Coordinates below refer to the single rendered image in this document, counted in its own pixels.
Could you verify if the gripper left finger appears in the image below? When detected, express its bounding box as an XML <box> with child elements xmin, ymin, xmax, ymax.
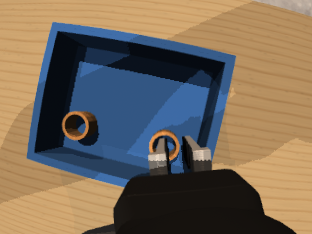
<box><xmin>148</xmin><ymin>138</ymin><xmax>170</xmax><ymax>176</ymax></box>

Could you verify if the bronze bushing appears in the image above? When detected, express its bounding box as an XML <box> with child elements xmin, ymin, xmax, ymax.
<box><xmin>149</xmin><ymin>129</ymin><xmax>180</xmax><ymax>161</ymax></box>
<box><xmin>62</xmin><ymin>111</ymin><xmax>98</xmax><ymax>140</ymax></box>

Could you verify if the dark blue crate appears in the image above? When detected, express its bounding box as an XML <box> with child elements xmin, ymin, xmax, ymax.
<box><xmin>26</xmin><ymin>22</ymin><xmax>236</xmax><ymax>187</ymax></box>

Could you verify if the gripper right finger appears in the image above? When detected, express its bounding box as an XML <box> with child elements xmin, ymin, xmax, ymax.
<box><xmin>182</xmin><ymin>136</ymin><xmax>212</xmax><ymax>172</ymax></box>

